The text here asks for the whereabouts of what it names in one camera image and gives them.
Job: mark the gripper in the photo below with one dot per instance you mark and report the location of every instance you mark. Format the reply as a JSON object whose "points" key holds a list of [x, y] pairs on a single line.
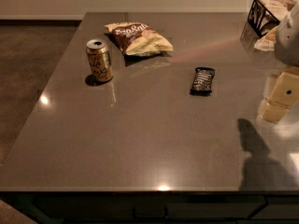
{"points": [[288, 42]]}

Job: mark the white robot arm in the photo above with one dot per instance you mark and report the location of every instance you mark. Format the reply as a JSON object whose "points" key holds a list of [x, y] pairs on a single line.
{"points": [[284, 41]]}

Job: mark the sea salt chips bag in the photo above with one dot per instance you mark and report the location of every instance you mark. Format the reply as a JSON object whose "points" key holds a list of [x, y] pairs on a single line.
{"points": [[138, 39]]}

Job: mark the dark counter drawer front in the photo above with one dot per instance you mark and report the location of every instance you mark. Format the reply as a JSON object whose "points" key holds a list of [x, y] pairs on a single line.
{"points": [[197, 207]]}

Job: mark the gold soda can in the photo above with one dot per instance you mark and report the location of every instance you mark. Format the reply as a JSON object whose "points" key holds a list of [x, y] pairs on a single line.
{"points": [[99, 60]]}

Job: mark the black wire basket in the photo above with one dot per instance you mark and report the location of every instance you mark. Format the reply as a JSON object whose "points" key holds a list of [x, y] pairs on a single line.
{"points": [[264, 15]]}

